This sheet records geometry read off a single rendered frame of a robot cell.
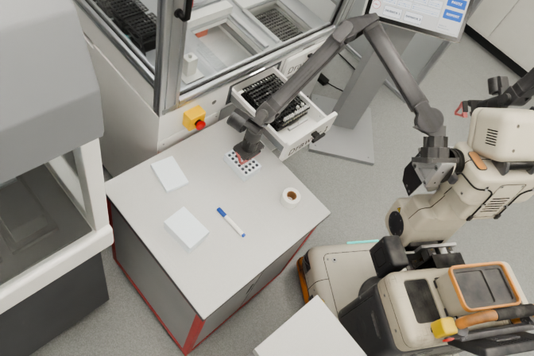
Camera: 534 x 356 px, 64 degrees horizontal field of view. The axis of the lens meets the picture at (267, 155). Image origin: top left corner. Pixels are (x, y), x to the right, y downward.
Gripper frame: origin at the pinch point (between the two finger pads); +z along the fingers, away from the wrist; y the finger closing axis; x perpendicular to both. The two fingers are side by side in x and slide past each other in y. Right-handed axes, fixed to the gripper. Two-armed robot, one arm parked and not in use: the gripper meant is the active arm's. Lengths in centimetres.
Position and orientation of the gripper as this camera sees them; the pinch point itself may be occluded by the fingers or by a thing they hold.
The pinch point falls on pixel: (244, 160)
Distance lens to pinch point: 161.7
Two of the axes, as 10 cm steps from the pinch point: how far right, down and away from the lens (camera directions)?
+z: -2.4, 5.7, 7.9
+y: -7.0, 4.7, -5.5
